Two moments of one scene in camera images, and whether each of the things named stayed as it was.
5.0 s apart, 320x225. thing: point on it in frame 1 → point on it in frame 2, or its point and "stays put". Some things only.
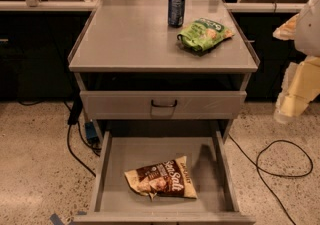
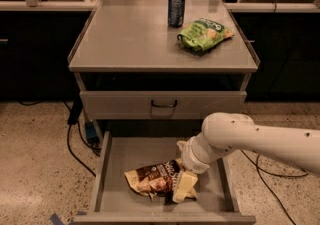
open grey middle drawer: (210, 158) stays put
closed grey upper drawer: (163, 105) stays put
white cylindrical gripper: (309, 32) → (192, 159)
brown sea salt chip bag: (170, 178) stays put
